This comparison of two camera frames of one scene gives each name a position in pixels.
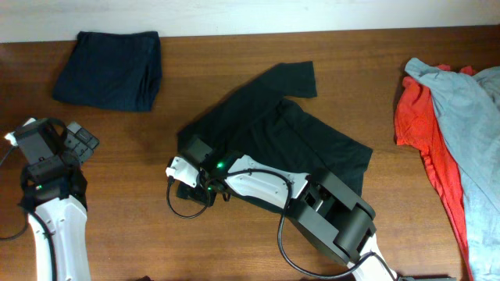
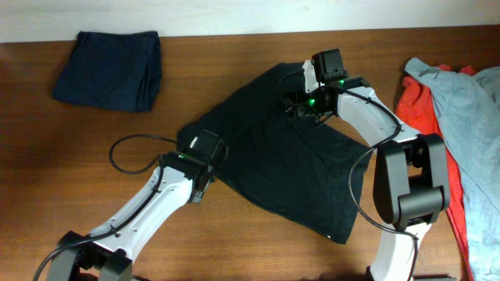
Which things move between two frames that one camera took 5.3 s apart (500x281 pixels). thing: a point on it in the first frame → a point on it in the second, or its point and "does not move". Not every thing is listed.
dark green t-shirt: x=260 y=122 does not move
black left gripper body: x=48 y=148 → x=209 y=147
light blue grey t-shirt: x=469 y=106 does not move
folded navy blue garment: x=115 y=70 does not move
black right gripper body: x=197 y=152 → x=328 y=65
